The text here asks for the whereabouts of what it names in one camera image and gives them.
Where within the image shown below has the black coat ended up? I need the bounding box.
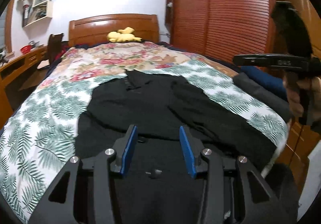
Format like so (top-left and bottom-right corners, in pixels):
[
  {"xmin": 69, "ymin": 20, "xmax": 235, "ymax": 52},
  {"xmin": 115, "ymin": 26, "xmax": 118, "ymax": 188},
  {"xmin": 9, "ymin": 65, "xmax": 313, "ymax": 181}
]
[{"xmin": 75, "ymin": 71, "xmax": 276, "ymax": 223}]

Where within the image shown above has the person's right hand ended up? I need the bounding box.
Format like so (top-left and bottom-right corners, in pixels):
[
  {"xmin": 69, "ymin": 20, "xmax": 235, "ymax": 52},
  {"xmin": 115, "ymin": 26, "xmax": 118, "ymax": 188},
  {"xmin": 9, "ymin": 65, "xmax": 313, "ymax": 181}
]
[{"xmin": 283, "ymin": 73, "xmax": 320, "ymax": 122}]

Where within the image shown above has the folded navy blue garment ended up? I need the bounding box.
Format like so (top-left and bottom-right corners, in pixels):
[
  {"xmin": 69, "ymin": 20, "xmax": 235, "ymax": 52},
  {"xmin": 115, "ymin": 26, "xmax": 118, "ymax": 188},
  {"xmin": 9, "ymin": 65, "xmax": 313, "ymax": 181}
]
[{"xmin": 241, "ymin": 66, "xmax": 287, "ymax": 100}]

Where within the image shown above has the folded dark grey garment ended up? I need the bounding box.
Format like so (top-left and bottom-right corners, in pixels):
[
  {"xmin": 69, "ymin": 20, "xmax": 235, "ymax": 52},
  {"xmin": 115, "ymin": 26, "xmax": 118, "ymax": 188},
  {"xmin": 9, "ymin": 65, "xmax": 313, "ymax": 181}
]
[{"xmin": 232, "ymin": 73, "xmax": 293, "ymax": 123}]

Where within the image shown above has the leaf pattern bed quilt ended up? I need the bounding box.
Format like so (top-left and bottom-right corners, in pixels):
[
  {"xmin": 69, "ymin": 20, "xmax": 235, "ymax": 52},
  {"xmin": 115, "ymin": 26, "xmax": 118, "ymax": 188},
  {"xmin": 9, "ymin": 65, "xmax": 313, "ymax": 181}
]
[{"xmin": 1, "ymin": 60, "xmax": 288, "ymax": 223}]

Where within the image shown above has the floral blanket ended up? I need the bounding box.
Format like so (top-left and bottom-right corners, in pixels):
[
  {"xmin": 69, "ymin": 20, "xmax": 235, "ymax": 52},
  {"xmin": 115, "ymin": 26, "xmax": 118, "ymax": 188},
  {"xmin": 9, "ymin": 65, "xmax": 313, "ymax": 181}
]
[{"xmin": 38, "ymin": 42, "xmax": 239, "ymax": 89}]

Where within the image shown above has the yellow plush toy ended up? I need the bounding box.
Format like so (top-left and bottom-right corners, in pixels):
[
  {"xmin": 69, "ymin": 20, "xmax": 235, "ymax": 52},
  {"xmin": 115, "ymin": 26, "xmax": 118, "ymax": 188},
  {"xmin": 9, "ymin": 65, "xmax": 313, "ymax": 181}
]
[{"xmin": 107, "ymin": 27, "xmax": 142, "ymax": 43}]

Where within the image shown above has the wooden headboard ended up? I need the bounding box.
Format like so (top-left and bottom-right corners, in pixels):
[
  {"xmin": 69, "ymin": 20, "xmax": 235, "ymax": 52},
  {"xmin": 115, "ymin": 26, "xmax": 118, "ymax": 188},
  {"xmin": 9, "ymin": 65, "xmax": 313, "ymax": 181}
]
[{"xmin": 69, "ymin": 13, "xmax": 160, "ymax": 47}]

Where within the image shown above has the wooden desk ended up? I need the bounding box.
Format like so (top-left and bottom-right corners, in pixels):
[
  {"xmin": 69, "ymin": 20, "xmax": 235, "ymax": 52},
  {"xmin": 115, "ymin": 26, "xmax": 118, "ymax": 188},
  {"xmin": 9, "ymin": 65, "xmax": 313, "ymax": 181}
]
[{"xmin": 1, "ymin": 46, "xmax": 47, "ymax": 127}]

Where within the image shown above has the dark wooden chair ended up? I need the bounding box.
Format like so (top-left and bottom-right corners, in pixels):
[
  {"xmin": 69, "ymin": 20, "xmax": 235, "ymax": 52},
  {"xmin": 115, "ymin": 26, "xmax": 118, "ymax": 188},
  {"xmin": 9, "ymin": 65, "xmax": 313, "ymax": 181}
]
[{"xmin": 19, "ymin": 33, "xmax": 64, "ymax": 91}]

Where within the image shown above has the red basket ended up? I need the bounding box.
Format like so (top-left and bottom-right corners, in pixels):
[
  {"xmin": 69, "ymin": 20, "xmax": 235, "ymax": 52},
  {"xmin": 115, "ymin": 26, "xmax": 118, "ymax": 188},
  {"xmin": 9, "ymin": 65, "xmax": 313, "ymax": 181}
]
[{"xmin": 20, "ymin": 44, "xmax": 33, "ymax": 55}]

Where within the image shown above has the white wall shelf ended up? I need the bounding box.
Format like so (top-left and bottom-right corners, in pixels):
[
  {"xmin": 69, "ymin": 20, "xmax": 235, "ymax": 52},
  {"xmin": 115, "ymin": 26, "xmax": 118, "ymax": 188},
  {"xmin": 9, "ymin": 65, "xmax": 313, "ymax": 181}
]
[{"xmin": 17, "ymin": 0, "xmax": 58, "ymax": 28}]

